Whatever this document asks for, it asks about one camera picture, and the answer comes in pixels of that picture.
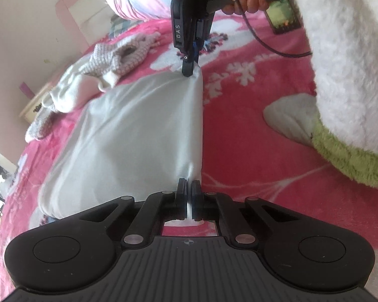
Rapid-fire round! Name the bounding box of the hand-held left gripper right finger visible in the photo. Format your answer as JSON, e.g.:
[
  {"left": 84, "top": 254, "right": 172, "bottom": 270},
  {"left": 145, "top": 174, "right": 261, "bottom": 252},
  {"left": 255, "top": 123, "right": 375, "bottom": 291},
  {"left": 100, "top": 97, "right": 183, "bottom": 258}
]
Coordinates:
[{"left": 191, "top": 179, "right": 298, "bottom": 248}]

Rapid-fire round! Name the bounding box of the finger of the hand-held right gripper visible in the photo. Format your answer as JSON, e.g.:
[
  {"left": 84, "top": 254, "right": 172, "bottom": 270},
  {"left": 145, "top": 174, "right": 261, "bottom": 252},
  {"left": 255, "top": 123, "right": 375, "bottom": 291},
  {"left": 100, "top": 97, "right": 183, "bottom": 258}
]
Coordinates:
[{"left": 181, "top": 38, "right": 206, "bottom": 77}]

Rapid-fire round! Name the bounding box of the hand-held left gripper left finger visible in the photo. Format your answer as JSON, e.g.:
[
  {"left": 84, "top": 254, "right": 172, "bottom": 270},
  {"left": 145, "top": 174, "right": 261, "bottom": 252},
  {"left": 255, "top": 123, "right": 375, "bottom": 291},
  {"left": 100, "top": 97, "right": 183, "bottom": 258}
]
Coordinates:
[{"left": 79, "top": 179, "right": 187, "bottom": 248}]

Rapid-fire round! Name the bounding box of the cream white garment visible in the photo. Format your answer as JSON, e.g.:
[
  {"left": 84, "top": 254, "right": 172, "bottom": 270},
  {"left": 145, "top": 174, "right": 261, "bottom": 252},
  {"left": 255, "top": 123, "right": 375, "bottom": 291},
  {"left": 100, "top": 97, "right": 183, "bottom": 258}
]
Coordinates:
[{"left": 38, "top": 67, "right": 205, "bottom": 229}]

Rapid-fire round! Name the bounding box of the person's right hand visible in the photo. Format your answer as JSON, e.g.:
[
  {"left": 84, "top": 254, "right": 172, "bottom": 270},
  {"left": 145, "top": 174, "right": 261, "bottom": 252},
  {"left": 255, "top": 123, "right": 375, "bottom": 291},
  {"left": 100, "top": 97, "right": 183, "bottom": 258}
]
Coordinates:
[{"left": 222, "top": 0, "right": 271, "bottom": 16}]

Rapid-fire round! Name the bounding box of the checked pillow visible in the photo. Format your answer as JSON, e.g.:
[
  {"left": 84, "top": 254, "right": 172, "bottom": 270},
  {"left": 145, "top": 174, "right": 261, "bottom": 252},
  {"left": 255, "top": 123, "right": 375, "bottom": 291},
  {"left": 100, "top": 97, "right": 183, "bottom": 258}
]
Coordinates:
[{"left": 109, "top": 16, "right": 145, "bottom": 38}]

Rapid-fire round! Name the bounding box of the pink floral blanket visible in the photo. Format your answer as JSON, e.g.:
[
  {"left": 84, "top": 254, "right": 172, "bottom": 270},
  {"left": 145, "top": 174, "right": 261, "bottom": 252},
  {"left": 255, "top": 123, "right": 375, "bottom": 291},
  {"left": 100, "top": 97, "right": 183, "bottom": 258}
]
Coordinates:
[{"left": 0, "top": 16, "right": 378, "bottom": 302}]

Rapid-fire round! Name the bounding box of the dark phone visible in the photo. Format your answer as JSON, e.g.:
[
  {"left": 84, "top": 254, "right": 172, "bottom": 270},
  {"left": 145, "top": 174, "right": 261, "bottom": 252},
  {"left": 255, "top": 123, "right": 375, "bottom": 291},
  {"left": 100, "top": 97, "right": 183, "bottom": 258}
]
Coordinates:
[{"left": 266, "top": 0, "right": 303, "bottom": 35}]

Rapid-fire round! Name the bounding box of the pink headboard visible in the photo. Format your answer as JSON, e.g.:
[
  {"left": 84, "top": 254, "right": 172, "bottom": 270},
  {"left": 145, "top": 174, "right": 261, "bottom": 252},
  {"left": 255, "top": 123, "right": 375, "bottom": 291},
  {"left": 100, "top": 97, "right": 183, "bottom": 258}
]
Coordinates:
[{"left": 55, "top": 0, "right": 111, "bottom": 46}]

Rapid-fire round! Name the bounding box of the knitted sweater with fleece lining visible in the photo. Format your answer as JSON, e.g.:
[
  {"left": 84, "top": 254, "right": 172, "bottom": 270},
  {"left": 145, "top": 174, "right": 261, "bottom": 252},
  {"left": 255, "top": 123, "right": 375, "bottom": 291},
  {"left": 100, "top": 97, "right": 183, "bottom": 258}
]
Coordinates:
[{"left": 24, "top": 31, "right": 162, "bottom": 143}]

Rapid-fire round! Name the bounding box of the cream nightstand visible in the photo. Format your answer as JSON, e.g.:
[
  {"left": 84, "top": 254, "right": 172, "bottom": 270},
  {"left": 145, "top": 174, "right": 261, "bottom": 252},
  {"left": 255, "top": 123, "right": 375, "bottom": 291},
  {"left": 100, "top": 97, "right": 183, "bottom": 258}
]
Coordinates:
[{"left": 19, "top": 82, "right": 56, "bottom": 123}]

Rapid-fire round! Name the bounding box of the white fluffy sleeve green cuff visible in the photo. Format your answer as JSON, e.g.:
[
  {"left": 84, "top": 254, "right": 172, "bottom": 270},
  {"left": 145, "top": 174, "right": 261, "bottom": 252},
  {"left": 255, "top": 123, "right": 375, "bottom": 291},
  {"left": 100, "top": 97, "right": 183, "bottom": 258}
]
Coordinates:
[{"left": 283, "top": 0, "right": 378, "bottom": 189}]

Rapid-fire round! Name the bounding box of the purple cup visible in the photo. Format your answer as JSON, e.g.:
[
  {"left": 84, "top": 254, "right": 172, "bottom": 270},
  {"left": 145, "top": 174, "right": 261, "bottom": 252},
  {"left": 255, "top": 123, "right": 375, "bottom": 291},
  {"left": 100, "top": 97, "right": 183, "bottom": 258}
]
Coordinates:
[{"left": 20, "top": 82, "right": 35, "bottom": 100}]

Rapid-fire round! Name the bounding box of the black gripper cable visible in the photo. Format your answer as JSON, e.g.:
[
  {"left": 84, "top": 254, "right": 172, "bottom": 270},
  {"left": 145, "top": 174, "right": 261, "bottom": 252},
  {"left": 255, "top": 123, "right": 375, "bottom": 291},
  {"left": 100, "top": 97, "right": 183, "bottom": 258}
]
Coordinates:
[{"left": 222, "top": 0, "right": 313, "bottom": 59}]

